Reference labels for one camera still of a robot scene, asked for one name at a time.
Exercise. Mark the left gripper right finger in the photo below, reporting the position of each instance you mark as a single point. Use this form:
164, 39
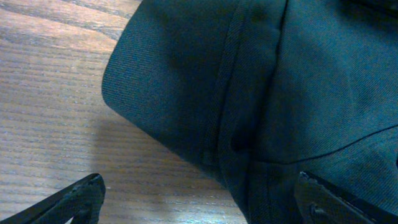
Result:
321, 202

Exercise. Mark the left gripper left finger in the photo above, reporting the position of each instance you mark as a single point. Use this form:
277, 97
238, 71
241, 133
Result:
79, 203

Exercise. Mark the black t-shirt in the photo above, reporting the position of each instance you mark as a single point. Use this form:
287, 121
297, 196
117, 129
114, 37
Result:
253, 92

